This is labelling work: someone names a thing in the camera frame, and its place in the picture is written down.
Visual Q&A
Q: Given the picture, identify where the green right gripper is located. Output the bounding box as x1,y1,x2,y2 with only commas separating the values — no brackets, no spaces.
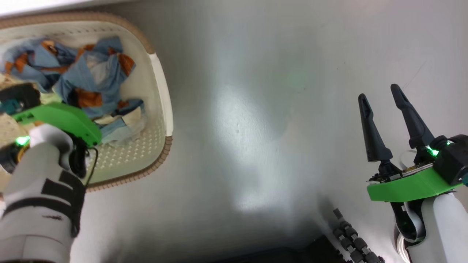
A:
358,84,465,202

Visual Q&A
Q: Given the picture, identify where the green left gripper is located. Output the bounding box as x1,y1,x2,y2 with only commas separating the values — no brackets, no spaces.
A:
11,102,103,146

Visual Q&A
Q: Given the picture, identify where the blue garment with orange print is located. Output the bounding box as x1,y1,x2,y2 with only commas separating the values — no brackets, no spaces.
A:
0,36,147,146

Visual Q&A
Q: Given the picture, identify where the cream white garment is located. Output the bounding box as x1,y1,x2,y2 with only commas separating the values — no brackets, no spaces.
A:
93,108,147,144

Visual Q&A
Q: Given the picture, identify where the cream perforated laundry basket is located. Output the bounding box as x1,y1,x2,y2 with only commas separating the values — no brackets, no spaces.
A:
0,11,173,192

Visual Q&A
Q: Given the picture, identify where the thin black left gripper cable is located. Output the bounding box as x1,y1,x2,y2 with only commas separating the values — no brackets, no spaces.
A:
85,145,99,187

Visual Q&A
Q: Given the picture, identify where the black segmented cable chain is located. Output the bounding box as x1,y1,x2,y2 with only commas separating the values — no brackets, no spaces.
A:
332,208,384,263

